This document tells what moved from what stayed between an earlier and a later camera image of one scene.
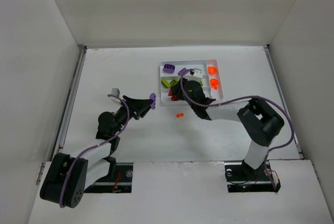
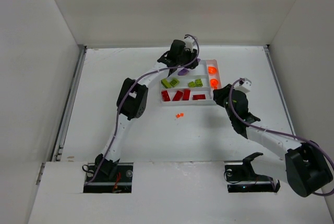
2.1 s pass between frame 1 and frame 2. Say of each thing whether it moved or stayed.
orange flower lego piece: stayed
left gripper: moved
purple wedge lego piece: stayed
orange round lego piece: stayed
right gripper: moved
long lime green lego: stayed
